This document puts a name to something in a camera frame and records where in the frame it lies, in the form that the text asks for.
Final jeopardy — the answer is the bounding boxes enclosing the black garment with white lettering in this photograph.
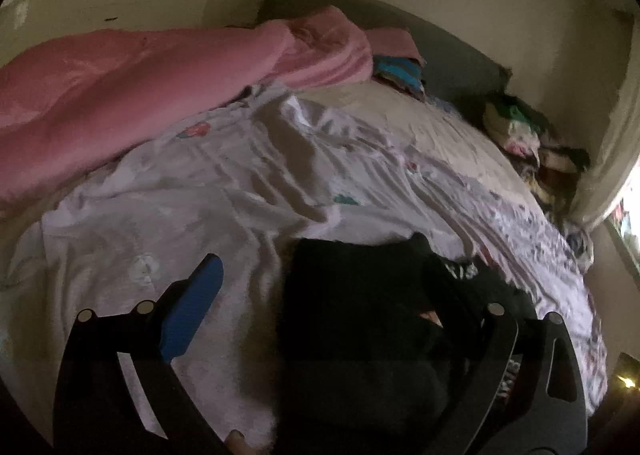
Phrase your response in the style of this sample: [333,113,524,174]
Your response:
[273,234,536,454]

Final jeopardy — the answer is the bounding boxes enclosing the pile of mixed clothes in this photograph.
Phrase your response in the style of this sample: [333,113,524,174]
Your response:
[480,91,591,215]

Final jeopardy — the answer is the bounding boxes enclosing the folded blue and teal clothes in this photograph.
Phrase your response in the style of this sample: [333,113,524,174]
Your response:
[372,56,425,101]

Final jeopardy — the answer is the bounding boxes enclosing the person's hand in orange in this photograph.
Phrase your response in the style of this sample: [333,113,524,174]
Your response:
[420,311,442,327]

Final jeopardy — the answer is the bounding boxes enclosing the window with green grille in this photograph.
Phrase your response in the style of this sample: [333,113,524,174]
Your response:
[608,183,639,283]

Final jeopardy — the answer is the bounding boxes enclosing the cream mattress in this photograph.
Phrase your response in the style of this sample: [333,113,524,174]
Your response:
[297,80,542,216]

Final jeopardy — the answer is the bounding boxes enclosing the white printed bed sheet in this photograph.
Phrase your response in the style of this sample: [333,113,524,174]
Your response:
[1,87,608,446]

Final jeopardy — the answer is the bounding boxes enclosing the pink blanket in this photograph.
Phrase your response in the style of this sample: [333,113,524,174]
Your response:
[1,7,422,214]

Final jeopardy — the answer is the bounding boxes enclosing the grey upholstered headboard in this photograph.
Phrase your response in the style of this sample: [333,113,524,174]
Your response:
[256,0,511,102]

